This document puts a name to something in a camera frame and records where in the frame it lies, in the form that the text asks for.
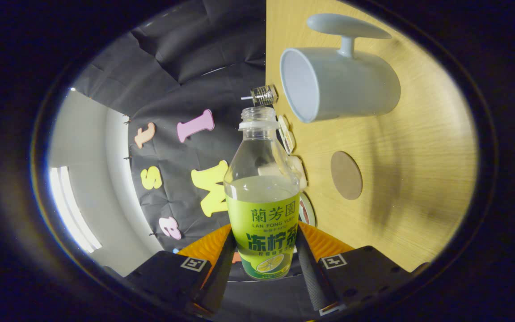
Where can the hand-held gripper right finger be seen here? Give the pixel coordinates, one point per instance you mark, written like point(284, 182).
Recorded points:
point(313, 273)

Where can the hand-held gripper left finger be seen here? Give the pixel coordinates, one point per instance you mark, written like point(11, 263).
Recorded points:
point(219, 273)

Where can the green label juice bottle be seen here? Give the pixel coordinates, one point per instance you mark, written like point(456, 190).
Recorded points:
point(262, 210)

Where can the round brown coaster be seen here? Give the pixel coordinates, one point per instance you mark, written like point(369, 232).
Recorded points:
point(347, 175)

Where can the pale blue cup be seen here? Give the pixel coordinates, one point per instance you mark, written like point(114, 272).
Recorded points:
point(351, 85)

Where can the pale green round plate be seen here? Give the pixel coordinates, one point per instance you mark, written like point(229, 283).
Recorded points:
point(309, 214)

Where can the white toaster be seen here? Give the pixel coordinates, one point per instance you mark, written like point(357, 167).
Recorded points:
point(302, 172)

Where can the white divided tray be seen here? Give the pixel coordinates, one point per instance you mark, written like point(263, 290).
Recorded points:
point(287, 134)

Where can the wooden table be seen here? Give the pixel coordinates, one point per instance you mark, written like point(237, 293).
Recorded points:
point(418, 156)

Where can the black backdrop cloth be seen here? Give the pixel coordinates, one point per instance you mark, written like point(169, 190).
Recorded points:
point(186, 58)

